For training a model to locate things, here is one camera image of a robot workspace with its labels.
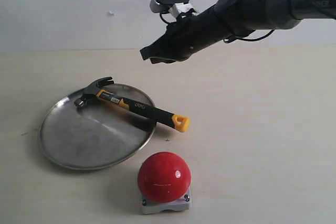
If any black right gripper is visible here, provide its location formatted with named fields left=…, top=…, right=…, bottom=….
left=140, top=6, right=233, bottom=64

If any yellow black claw hammer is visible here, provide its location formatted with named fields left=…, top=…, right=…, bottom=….
left=74, top=77, right=190, bottom=133

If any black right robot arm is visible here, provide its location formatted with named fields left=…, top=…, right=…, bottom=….
left=140, top=0, right=335, bottom=64

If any red dome push button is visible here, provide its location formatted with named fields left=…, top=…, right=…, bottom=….
left=137, top=152, right=192, bottom=215

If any round steel plate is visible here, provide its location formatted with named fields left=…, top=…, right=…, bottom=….
left=39, top=90, right=156, bottom=171

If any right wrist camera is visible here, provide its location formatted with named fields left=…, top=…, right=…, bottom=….
left=149, top=0, right=197, bottom=20

